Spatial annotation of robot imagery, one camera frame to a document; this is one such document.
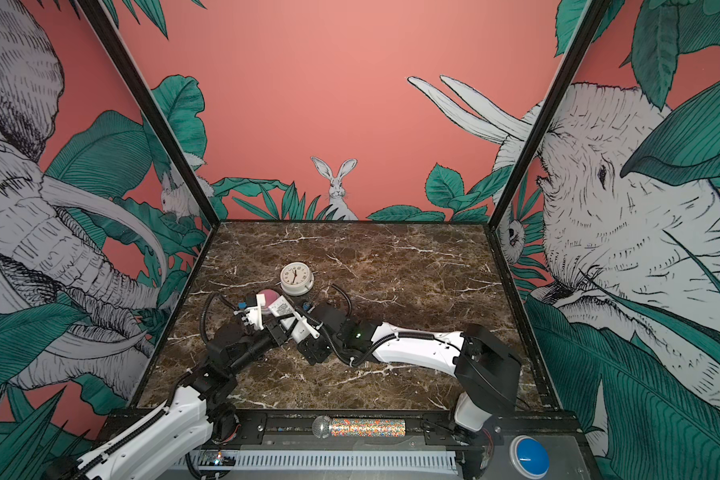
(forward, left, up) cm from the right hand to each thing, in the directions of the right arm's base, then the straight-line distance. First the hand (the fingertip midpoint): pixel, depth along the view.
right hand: (302, 339), depth 77 cm
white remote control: (+6, +5, +6) cm, 10 cm away
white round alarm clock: (+24, +7, -8) cm, 26 cm away
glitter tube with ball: (-19, -7, -8) cm, 22 cm away
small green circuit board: (-25, +18, -12) cm, 33 cm away
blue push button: (-24, -56, -11) cm, 62 cm away
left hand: (+5, +1, +5) cm, 7 cm away
